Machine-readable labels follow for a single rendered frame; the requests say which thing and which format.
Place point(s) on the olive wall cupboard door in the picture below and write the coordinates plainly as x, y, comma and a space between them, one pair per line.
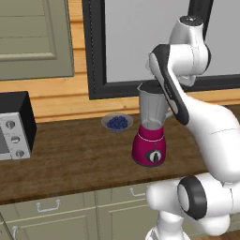
31, 37

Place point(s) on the grey bowl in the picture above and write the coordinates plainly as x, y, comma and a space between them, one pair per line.
105, 120

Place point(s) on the olive drawer front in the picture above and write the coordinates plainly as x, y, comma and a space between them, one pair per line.
115, 193
75, 203

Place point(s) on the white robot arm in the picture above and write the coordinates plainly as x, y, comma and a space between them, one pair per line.
215, 137

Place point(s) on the black and silver toaster oven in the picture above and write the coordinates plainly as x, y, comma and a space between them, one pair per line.
20, 108

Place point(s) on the blueberries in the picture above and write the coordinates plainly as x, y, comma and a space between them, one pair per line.
117, 122

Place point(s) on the olive base cupboard door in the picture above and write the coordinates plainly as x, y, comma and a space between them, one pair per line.
59, 226
125, 222

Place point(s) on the silver toaster oven knob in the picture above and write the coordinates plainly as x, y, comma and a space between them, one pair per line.
15, 139
10, 124
19, 153

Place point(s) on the magenta blender with clear jar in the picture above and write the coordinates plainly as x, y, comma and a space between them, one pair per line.
147, 146

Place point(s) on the black framed window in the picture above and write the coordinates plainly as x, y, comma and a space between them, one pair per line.
96, 62

